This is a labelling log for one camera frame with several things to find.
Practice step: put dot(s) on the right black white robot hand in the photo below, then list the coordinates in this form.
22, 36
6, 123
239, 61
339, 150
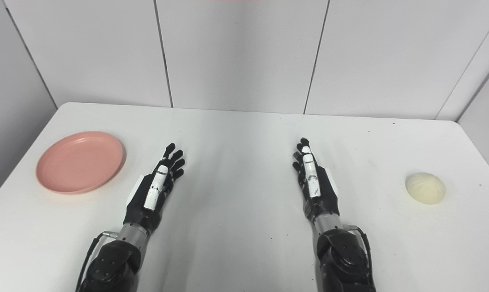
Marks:
327, 198

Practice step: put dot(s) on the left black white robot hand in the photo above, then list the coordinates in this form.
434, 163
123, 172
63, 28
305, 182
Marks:
137, 205

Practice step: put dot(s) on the pink round plate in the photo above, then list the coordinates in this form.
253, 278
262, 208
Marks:
80, 161

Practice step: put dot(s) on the cream steamed bun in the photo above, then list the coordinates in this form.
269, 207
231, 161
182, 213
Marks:
425, 188

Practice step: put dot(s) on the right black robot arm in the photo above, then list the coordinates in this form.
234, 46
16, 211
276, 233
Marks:
344, 259

